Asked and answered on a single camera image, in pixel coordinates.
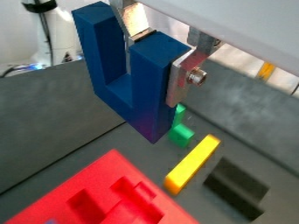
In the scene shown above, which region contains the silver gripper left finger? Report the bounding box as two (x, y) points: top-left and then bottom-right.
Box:
(108, 0), (155, 73)

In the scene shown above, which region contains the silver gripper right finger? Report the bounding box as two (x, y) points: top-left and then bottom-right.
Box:
(165, 27), (223, 108)

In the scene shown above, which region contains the blue U-shaped block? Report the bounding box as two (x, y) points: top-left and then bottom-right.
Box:
(72, 2), (189, 143)

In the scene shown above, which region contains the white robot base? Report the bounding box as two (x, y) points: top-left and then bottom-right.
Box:
(21, 0), (78, 67)

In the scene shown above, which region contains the black angled fixture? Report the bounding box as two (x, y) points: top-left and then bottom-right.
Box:
(203, 157), (268, 221)

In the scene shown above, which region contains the green stepped block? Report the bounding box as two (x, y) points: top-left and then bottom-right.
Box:
(168, 104), (195, 148)

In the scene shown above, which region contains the yellow long bar block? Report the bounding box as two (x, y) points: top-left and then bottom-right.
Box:
(163, 135), (220, 195)

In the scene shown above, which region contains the red slotted base block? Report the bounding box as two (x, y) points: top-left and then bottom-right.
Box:
(4, 150), (200, 224)

